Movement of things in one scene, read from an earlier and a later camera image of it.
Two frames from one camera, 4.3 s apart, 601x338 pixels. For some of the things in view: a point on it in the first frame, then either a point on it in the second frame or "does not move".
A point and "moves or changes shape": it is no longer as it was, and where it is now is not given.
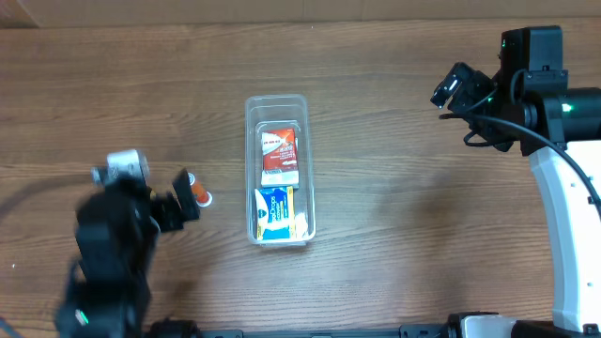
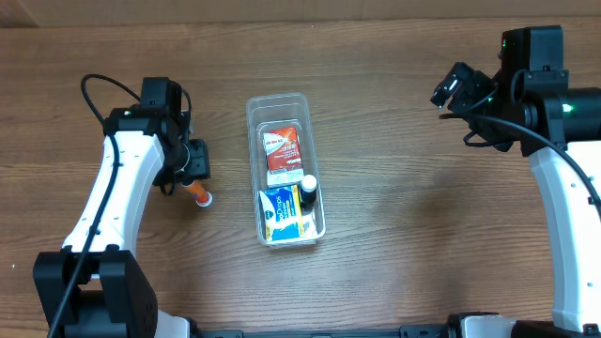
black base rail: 177,328 does not move
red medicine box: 279,150 does not move
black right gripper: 472,94 does not move
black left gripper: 159,209 → 198,161
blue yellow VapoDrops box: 274,213 moves or changes shape
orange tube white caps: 203,198 does not move
